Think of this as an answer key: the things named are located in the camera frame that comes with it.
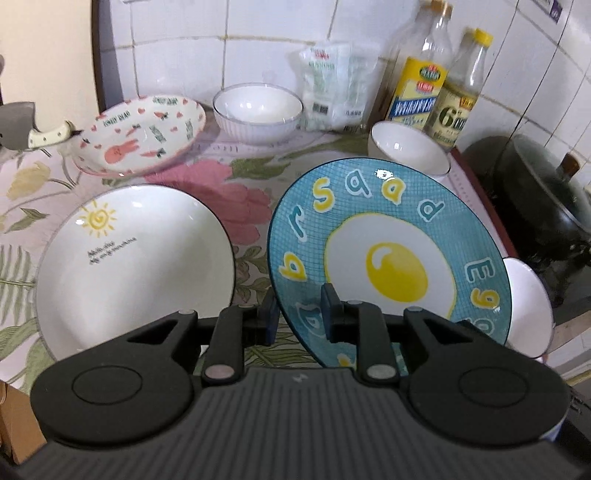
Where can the cooking wine bottle brown cap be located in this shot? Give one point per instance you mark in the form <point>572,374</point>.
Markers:
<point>415,92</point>

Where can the blue plate with egg print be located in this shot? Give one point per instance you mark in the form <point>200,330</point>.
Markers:
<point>392,226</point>

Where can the glass wok lid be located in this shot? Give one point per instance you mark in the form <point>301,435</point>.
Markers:
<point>540,184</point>

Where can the floral tablecloth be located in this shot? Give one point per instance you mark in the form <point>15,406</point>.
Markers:
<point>231,170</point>

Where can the white plate with sun print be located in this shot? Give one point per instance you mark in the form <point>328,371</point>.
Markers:
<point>138,277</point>

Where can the white ribbed bowl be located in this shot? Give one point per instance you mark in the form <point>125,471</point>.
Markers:
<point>526,304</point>
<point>401,143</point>
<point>256,104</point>

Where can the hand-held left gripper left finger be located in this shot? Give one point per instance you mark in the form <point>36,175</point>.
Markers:
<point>266,318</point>

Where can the rabbit print plate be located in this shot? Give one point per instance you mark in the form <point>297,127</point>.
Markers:
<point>138,134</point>

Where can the cream cutting board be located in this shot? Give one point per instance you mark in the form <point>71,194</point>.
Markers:
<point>46,46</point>

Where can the black gas stove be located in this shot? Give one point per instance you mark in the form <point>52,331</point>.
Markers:
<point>568,277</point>

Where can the vinegar bottle yellow cap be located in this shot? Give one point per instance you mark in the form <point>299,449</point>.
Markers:
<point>455,110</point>

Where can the white seasoning bag red print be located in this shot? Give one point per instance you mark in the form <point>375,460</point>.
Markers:
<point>323,87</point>

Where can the black wok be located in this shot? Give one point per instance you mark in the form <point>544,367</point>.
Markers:
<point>489,161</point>

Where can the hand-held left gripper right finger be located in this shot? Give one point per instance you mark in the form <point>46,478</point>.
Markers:
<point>330,311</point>

